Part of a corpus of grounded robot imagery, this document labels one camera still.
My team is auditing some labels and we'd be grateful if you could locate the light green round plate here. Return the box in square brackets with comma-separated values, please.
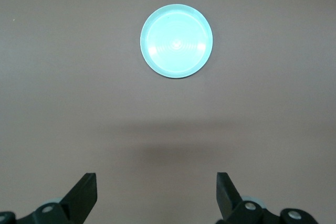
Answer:
[140, 4, 214, 79]

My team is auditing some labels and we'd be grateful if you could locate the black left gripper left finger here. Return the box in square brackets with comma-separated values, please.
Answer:
[15, 173, 98, 224]

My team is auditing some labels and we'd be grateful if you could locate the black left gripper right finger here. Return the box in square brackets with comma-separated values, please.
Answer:
[216, 172, 282, 224]

